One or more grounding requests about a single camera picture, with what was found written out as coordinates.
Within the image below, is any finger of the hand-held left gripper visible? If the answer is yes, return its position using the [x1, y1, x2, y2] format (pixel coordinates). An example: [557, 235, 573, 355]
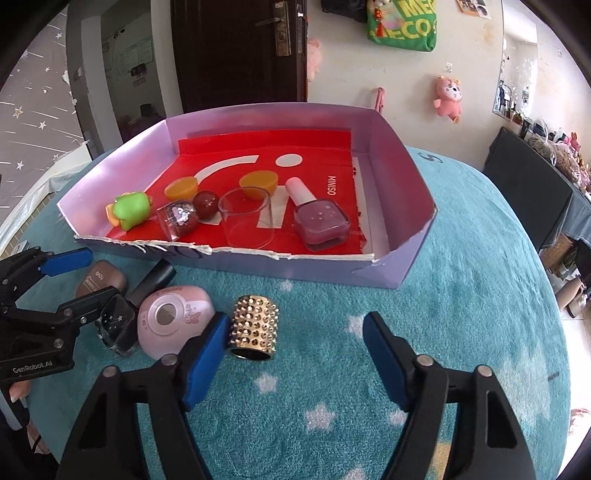
[0, 247, 94, 301]
[0, 285, 122, 329]

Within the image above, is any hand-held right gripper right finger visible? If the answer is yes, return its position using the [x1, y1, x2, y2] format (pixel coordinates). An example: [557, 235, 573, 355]
[362, 311, 539, 480]

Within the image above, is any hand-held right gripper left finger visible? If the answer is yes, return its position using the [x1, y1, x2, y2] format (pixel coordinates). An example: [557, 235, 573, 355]
[55, 311, 232, 480]

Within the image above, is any gold studded cylinder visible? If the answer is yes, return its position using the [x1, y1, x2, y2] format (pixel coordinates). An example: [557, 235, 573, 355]
[229, 295, 281, 363]

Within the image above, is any black nail polish bottle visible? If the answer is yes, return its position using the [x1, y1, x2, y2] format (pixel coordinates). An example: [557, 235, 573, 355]
[95, 258, 177, 358]

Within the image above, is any purple cardboard box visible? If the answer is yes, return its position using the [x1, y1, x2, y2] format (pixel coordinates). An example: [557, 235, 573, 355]
[56, 102, 438, 290]

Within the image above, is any glitter bottle with red cap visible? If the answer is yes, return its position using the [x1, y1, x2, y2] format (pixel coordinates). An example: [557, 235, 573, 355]
[156, 190, 221, 241]

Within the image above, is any heart-shaped orange soap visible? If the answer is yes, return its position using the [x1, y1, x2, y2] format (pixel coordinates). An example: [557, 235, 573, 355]
[165, 176, 199, 200]

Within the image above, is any clear plastic cup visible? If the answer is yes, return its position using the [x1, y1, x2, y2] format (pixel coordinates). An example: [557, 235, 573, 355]
[218, 187, 276, 251]

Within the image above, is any round orange soap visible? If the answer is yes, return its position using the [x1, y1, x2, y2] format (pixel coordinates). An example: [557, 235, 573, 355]
[239, 171, 278, 201]

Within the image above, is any brown eye shadow case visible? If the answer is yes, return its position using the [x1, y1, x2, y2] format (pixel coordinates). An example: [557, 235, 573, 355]
[75, 259, 129, 300]

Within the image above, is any pink round device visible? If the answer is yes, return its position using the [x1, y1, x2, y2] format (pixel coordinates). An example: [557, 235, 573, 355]
[137, 285, 216, 360]

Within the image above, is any green and yellow toy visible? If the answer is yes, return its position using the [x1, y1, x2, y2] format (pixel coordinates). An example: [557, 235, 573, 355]
[105, 191, 153, 232]

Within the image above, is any teal star-print blanket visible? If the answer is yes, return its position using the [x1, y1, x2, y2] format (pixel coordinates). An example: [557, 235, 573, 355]
[0, 143, 578, 480]

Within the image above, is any star-print curtain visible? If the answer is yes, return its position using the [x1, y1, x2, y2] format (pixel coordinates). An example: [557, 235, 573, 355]
[0, 55, 88, 222]

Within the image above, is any pink nail polish bottle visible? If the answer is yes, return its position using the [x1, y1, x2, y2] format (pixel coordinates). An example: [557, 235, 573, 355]
[284, 176, 352, 252]

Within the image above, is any red paper bag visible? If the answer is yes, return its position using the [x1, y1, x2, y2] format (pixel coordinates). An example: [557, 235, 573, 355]
[141, 130, 375, 256]

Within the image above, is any wicker basket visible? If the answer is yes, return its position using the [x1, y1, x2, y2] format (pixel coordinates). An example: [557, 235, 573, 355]
[540, 231, 579, 278]

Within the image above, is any white notice board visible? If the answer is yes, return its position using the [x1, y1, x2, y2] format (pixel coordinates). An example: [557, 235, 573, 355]
[102, 37, 153, 86]

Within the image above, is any dark covered table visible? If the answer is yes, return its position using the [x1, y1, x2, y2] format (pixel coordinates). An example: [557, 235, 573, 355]
[482, 127, 591, 259]

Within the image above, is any dark wooden door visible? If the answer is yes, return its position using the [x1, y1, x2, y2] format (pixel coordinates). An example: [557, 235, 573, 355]
[170, 0, 309, 114]

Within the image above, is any pale pink plush toy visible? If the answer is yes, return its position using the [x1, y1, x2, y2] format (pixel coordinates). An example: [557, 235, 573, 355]
[306, 38, 322, 83]

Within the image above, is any green tote bag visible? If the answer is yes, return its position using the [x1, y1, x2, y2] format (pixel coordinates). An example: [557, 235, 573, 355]
[366, 0, 438, 51]

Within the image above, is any red tassel charm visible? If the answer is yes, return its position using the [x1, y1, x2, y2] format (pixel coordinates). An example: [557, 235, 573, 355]
[372, 0, 393, 38]

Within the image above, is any black backpack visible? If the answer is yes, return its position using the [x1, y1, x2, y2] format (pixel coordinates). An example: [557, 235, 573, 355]
[321, 0, 368, 14]

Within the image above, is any brass door handle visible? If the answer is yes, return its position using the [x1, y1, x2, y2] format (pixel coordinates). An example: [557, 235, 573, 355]
[255, 0, 291, 57]

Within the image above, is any wall mirror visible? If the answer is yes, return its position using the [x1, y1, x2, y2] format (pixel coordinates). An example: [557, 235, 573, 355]
[492, 30, 539, 125]

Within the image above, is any wall photo poster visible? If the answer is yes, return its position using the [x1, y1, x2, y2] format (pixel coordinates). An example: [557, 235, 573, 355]
[455, 0, 492, 19]

